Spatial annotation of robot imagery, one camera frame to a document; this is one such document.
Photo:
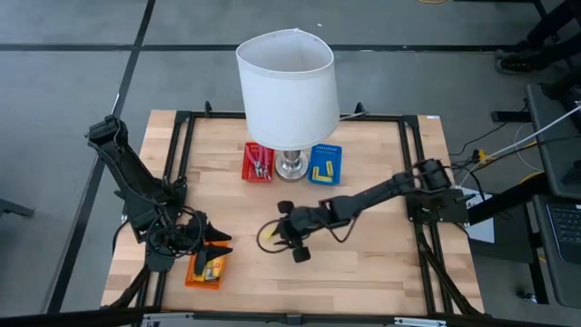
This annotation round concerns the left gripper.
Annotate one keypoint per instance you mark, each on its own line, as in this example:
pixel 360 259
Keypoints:
pixel 177 240

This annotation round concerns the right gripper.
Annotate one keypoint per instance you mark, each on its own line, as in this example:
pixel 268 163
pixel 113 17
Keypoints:
pixel 304 220

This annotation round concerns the yellow crayon box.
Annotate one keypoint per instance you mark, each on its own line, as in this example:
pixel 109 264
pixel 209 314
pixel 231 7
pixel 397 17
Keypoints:
pixel 219 268
pixel 209 271

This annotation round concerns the yellow eraser black print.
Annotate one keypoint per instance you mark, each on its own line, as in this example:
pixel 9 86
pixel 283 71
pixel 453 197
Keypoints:
pixel 330 168

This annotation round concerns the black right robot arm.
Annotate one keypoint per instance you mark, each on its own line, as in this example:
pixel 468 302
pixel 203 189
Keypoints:
pixel 377 193

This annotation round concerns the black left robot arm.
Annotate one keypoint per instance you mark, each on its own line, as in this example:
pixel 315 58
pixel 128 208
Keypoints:
pixel 131 181

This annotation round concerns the plain yellow eraser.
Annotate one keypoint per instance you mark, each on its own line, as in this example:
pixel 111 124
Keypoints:
pixel 271 232

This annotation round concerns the orange plastic basket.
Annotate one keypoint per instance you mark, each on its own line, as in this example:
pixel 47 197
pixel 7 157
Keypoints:
pixel 190 279

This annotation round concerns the red plastic basket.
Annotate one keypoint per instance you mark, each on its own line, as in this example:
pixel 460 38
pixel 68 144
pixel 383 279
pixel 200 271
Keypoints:
pixel 247 175

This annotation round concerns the blue plastic basket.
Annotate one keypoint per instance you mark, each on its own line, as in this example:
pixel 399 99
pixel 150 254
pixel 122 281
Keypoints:
pixel 337 154

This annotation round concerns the table lamp white shade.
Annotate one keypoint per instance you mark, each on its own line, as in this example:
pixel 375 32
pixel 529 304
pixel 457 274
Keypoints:
pixel 286 91

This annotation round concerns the white paper label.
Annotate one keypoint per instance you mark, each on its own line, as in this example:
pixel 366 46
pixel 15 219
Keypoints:
pixel 483 231

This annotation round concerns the black stand foot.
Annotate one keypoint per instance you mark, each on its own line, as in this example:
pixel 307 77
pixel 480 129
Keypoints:
pixel 16 209

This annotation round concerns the black keyboard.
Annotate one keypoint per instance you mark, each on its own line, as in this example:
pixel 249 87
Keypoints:
pixel 567 231

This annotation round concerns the black desk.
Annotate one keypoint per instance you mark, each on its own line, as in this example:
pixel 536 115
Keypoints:
pixel 558 159

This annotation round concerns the person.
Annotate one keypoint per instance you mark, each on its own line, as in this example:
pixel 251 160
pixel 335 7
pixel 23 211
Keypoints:
pixel 517 61

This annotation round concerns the silver aluminium bracket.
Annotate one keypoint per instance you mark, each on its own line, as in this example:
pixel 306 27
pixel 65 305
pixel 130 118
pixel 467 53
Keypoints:
pixel 420 322
pixel 165 320

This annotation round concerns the black aluminium frame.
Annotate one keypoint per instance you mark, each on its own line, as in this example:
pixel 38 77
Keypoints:
pixel 408 136

